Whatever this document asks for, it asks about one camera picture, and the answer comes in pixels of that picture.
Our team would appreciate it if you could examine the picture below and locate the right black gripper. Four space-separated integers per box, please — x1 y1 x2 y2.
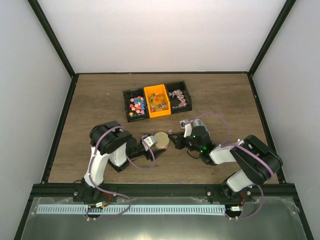
168 133 202 154

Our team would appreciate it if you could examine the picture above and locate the metal scoop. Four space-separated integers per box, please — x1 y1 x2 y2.
192 119 206 127

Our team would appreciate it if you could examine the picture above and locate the clear plastic jar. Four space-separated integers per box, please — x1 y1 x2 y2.
155 144 169 150

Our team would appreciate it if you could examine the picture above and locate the round white jar lid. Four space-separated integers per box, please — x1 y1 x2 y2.
155 131 170 145

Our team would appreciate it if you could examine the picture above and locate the black bin with star candies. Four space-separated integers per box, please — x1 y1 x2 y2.
123 88 150 123

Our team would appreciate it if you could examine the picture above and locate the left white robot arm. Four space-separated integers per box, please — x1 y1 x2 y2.
84 121 166 202

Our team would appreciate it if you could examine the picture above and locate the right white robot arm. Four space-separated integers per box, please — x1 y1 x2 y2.
168 125 283 202

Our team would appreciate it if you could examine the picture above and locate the black bin with swirl lollipops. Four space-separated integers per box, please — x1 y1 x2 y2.
164 81 192 114

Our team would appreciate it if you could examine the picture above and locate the yellow bin with lollipops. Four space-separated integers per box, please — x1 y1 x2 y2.
143 84 171 118

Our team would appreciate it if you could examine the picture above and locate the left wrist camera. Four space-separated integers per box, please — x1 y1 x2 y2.
141 133 158 149

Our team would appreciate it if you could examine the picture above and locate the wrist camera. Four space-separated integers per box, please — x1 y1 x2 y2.
141 133 158 149
180 119 193 138

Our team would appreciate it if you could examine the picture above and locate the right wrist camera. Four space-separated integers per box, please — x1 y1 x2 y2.
180 119 193 138

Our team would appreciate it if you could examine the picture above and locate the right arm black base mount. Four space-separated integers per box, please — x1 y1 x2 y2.
205 176 248 204

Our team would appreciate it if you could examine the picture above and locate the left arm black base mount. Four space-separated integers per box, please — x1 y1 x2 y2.
73 181 117 204

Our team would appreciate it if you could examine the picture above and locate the black aluminium frame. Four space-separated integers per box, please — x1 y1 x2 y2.
13 0 315 240

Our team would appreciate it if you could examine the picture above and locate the light blue slotted cable duct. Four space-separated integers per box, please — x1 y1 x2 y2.
36 204 226 216

